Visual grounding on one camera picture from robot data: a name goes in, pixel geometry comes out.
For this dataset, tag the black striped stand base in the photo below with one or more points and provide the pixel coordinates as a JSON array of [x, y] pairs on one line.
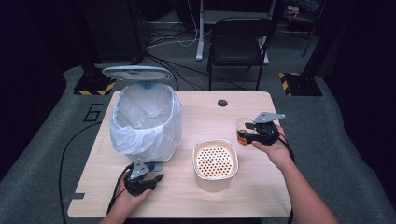
[[303, 84], [93, 85]]

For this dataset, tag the person's right hand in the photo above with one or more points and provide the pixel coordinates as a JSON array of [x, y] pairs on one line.
[[277, 152]]

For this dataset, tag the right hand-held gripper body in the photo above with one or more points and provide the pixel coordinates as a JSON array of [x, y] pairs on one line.
[[266, 132]]

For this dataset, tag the white desk frame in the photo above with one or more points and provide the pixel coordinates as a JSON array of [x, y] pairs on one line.
[[200, 31]]

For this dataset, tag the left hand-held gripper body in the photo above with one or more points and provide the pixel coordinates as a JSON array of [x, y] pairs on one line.
[[137, 183]]

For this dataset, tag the dark cabinet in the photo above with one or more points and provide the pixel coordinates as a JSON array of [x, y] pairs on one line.
[[115, 28]]

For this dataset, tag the beige perforated strainer container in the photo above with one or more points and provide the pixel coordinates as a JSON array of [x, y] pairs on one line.
[[215, 161]]

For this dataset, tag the black folding chair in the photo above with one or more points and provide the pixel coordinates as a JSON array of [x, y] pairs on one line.
[[238, 46]]

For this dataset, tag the person's left hand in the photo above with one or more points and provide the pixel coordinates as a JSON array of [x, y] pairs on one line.
[[130, 202]]

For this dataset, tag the white plastic bin liner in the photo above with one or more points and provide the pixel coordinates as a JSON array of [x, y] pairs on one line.
[[146, 137]]

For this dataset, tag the grey white pedal trash can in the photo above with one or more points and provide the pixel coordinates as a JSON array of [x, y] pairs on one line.
[[137, 73]]

